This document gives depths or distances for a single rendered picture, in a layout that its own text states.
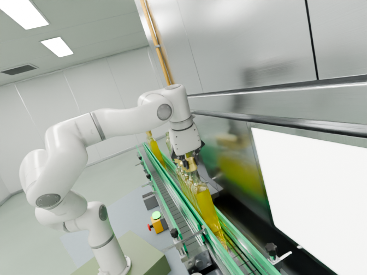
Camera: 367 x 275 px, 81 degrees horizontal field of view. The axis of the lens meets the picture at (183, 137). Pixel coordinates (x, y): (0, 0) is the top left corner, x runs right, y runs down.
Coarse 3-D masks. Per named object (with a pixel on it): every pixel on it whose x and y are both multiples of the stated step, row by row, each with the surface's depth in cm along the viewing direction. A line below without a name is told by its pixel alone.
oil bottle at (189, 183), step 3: (189, 180) 87; (192, 180) 86; (186, 183) 88; (189, 183) 85; (192, 183) 85; (189, 186) 85; (189, 189) 87; (189, 192) 90; (192, 195) 86; (192, 198) 88; (192, 201) 91; (195, 204) 87; (195, 207) 90; (198, 213) 88
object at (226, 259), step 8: (144, 144) 242; (168, 176) 129; (184, 200) 102; (192, 208) 89; (200, 224) 86; (208, 232) 75; (208, 240) 80; (216, 240) 69; (216, 248) 73; (224, 256) 64; (224, 264) 68; (232, 264) 59; (232, 272) 63; (240, 272) 56
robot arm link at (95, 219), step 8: (88, 208) 77; (96, 208) 77; (104, 208) 80; (80, 216) 76; (88, 216) 76; (96, 216) 76; (104, 216) 79; (72, 224) 77; (80, 224) 76; (88, 224) 76; (96, 224) 76; (104, 224) 79; (96, 232) 77; (104, 232) 79; (112, 232) 83; (88, 240) 79; (96, 240) 78; (104, 240) 79; (96, 248) 79
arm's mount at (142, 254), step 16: (128, 240) 103; (144, 240) 100; (128, 256) 92; (144, 256) 90; (160, 256) 87; (80, 272) 92; (96, 272) 89; (128, 272) 84; (144, 272) 82; (160, 272) 86
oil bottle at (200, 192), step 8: (192, 184) 82; (200, 184) 80; (192, 192) 83; (200, 192) 80; (208, 192) 81; (200, 200) 80; (208, 200) 81; (200, 208) 81; (208, 208) 82; (200, 216) 86; (208, 216) 82; (216, 216) 84; (208, 224) 83; (216, 224) 84
